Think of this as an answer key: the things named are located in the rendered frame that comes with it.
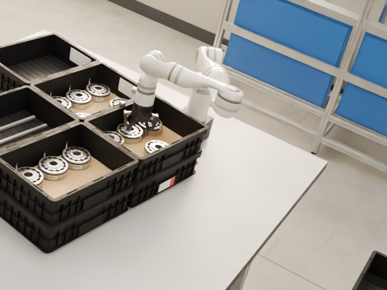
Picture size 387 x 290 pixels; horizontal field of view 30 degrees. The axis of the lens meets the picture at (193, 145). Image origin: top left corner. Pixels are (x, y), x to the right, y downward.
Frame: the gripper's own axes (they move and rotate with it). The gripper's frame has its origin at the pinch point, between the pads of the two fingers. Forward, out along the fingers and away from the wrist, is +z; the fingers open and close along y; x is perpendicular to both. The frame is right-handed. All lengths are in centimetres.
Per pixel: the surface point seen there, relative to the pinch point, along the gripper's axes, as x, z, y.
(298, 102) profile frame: 143, 55, 122
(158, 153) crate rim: -23.7, -7.3, 4.7
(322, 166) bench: 12, 15, 86
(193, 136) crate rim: -9.8, -7.2, 19.6
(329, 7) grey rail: 144, -8, 122
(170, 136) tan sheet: 3.2, 2.2, 13.8
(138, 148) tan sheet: -7.3, 2.2, 0.2
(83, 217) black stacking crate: -47, 5, -21
